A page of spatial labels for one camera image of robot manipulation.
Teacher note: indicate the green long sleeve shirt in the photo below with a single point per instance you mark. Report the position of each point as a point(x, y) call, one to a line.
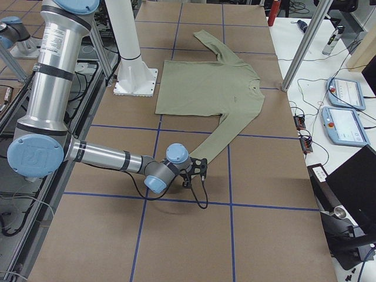
point(228, 87)

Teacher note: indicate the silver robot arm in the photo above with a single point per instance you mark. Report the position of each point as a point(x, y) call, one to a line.
point(13, 31)
point(42, 141)

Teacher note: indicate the far black relay board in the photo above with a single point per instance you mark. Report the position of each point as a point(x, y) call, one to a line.
point(299, 121)

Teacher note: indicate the black relay board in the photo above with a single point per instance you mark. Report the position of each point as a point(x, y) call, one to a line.
point(299, 121)
point(306, 144)

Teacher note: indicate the near black relay board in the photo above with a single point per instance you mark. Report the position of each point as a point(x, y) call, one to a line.
point(306, 144)

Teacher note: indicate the black label box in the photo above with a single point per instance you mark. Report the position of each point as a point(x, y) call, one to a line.
point(321, 189)

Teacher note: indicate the near blue teach pendant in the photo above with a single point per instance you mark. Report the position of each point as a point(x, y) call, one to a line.
point(343, 127)

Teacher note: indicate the blue teach pendant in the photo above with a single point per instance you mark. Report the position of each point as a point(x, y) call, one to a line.
point(345, 93)
point(343, 127)

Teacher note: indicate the red cylinder tube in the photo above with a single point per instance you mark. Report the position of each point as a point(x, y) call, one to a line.
point(273, 12)

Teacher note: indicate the far blue teach pendant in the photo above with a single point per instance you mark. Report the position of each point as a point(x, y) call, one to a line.
point(345, 93)

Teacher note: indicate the silver metal cup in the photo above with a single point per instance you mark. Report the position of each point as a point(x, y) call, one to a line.
point(339, 213)

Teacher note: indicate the black monitor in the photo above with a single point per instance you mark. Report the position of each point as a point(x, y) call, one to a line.
point(353, 184)

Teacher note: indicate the clear plastic bottle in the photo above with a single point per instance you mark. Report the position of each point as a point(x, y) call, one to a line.
point(333, 40)

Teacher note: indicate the black monitor stand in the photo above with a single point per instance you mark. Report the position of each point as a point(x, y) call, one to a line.
point(348, 243)

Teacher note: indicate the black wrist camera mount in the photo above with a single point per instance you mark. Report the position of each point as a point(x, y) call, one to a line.
point(198, 167)

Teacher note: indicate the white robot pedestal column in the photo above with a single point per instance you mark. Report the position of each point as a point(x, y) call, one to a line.
point(134, 77)

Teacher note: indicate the aluminium frame post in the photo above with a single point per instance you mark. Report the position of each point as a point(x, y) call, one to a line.
point(315, 23)

